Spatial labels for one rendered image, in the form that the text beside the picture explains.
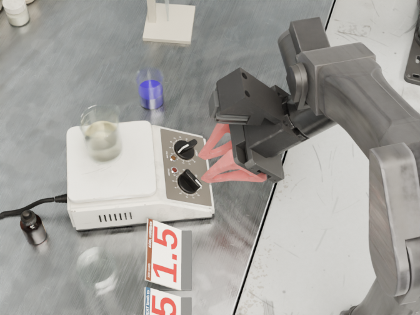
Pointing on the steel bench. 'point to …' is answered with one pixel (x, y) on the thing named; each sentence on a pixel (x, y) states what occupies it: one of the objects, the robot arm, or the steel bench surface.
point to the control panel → (175, 192)
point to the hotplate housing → (137, 203)
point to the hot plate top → (84, 165)
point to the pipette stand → (179, 32)
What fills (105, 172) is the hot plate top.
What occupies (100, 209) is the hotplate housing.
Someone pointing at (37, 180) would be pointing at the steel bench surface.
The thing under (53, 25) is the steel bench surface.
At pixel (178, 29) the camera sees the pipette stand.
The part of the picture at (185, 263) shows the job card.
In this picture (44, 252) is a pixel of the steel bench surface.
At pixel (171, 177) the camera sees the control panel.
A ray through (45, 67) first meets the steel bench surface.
